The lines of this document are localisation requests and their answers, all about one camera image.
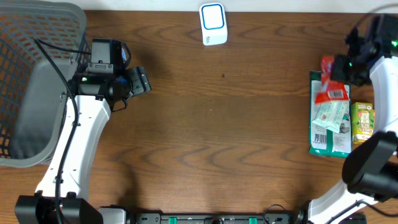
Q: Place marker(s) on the green white 3M packet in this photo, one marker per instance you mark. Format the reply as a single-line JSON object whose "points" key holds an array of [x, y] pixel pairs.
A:
{"points": [[324, 142]]}

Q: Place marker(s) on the white teal wipes packet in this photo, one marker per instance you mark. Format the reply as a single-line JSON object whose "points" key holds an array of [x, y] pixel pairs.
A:
{"points": [[334, 116]]}

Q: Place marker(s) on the red snack packet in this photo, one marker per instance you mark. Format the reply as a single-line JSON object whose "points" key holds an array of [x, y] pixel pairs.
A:
{"points": [[331, 90]]}

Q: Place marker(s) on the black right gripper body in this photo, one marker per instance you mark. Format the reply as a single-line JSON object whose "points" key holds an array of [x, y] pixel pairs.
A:
{"points": [[349, 70]]}

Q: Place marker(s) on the green snack box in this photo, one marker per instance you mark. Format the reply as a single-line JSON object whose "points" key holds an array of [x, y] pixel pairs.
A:
{"points": [[362, 122]]}

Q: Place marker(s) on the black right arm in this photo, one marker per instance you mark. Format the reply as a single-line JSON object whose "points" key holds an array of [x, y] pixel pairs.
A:
{"points": [[368, 175]]}

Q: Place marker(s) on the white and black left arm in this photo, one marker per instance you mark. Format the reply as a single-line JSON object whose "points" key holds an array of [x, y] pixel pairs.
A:
{"points": [[62, 195]]}

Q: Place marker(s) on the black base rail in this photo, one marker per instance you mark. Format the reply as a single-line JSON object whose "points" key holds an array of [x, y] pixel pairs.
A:
{"points": [[271, 218]]}

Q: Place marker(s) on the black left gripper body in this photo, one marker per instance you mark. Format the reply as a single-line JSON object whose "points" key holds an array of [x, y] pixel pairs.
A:
{"points": [[140, 82]]}

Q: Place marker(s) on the grey plastic mesh basket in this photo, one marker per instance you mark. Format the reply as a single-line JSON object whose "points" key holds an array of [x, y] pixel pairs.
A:
{"points": [[32, 94]]}

